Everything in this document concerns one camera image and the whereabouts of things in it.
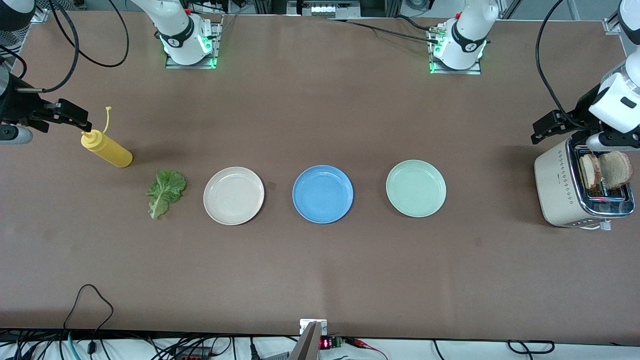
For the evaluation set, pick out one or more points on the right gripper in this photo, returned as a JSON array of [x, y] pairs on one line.
[[15, 106]]

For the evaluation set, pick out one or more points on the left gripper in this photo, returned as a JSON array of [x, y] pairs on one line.
[[581, 112]]

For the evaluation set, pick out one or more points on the toasted bread slice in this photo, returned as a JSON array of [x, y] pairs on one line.
[[616, 167], [590, 170]]

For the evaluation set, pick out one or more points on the yellow squeeze bottle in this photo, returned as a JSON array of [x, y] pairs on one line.
[[112, 155]]

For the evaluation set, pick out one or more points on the green lettuce leaf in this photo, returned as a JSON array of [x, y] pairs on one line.
[[167, 190]]

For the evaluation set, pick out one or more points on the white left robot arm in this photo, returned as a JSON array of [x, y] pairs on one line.
[[470, 30]]

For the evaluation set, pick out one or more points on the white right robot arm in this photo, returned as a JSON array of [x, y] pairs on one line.
[[175, 25]]

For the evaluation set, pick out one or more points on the green plate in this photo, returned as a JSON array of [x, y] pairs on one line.
[[416, 188]]

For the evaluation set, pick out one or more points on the beige plate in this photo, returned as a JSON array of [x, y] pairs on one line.
[[234, 196]]

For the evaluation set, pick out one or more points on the blue plate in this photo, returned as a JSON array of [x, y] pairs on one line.
[[323, 194]]

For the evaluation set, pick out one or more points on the cream and chrome toaster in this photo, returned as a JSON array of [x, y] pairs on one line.
[[555, 190]]

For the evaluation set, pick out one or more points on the grey mesh fabric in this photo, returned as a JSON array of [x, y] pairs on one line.
[[12, 37]]

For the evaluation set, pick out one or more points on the grey device with white lights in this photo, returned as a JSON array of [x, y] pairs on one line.
[[322, 9]]

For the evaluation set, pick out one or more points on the red LED display module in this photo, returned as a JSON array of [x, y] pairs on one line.
[[325, 343]]

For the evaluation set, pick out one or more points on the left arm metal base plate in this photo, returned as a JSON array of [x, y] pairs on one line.
[[475, 70]]

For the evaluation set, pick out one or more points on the aluminium corner bracket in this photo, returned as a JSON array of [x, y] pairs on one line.
[[40, 15], [611, 25]]

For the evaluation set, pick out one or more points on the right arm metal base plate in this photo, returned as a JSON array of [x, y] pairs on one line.
[[216, 45]]

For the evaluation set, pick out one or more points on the white mount bracket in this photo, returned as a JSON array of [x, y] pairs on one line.
[[305, 325]]

